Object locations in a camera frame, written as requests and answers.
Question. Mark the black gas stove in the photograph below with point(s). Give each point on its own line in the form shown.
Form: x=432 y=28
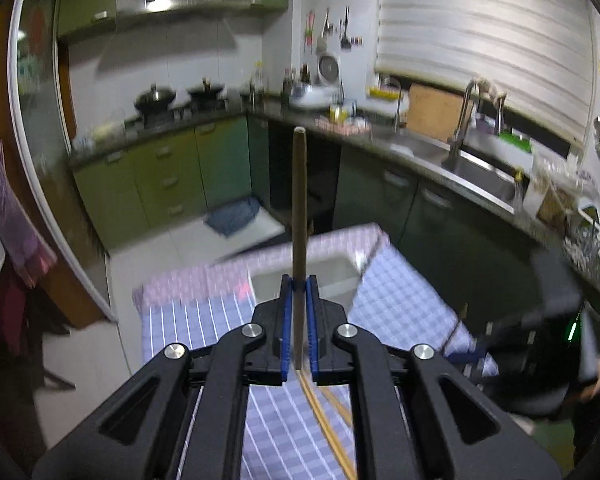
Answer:
x=180 y=112

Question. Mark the small chrome faucet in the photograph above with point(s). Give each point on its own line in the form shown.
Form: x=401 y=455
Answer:
x=396 y=105

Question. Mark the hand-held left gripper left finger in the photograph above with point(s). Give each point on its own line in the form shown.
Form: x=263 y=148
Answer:
x=287 y=330

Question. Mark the pink dish cloth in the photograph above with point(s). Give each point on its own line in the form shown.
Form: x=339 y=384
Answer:
x=345 y=127

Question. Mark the white hanging spatula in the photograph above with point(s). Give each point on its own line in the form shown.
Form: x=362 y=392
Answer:
x=322 y=40

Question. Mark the wooden cutting board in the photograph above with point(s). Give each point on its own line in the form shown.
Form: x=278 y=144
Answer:
x=435 y=112

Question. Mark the dark kitchen countertop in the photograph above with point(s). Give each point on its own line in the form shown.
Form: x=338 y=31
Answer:
x=300 y=119

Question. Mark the clear plastic bag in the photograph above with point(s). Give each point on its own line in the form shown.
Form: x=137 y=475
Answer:
x=550 y=195

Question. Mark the white dish rack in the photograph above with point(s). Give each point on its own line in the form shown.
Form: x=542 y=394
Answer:
x=597 y=245

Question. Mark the tall steel faucet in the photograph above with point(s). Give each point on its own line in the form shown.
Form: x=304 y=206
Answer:
x=457 y=130

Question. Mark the purple checked apron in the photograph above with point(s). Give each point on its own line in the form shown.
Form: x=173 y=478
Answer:
x=10 y=210

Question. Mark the purple checked tablecloth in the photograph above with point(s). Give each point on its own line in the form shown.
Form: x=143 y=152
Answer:
x=410 y=300

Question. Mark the dark wooden chair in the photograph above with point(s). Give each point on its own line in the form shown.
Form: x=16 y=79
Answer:
x=52 y=355

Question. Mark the black hanging spatula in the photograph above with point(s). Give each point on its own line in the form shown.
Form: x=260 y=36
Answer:
x=346 y=40

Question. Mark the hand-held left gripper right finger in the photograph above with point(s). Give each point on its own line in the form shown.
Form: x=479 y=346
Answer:
x=312 y=330

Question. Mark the dark sauce bottles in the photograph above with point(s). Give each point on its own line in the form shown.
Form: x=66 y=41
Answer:
x=297 y=82

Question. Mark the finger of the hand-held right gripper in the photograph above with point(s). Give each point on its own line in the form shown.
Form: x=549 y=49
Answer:
x=472 y=357

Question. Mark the stainless steel sink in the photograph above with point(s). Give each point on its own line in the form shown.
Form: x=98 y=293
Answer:
x=480 y=175

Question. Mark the long brown chopstick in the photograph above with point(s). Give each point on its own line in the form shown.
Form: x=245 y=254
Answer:
x=299 y=210

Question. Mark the pink hanging kitchen tool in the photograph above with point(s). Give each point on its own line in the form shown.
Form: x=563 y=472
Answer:
x=309 y=32

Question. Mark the white rice cooker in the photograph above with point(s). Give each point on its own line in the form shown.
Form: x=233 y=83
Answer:
x=312 y=96

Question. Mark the yellow sponge rack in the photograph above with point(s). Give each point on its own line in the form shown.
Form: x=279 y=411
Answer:
x=387 y=93

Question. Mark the white window blind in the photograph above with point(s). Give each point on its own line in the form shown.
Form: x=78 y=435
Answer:
x=480 y=35

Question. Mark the blue floor cloth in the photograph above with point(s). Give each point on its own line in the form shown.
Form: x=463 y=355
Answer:
x=230 y=217

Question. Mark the white plastic utensil holder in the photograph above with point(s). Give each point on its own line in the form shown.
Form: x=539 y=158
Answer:
x=330 y=272

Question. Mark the black wok with lid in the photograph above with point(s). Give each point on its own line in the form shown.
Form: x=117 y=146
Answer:
x=155 y=100

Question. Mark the yellow cup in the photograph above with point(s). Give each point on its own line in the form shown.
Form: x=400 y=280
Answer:
x=337 y=114

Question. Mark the group of wooden chopsticks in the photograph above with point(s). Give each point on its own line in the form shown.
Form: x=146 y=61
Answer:
x=332 y=440

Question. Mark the green plastic tray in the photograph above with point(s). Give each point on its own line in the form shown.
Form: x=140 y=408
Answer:
x=515 y=142

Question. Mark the green lower kitchen cabinets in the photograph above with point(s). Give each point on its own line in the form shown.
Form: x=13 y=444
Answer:
x=155 y=185

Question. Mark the clear oil bottle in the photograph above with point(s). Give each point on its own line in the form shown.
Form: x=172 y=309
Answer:
x=258 y=82

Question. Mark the sliding glass door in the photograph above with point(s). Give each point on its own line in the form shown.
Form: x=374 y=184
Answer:
x=40 y=135

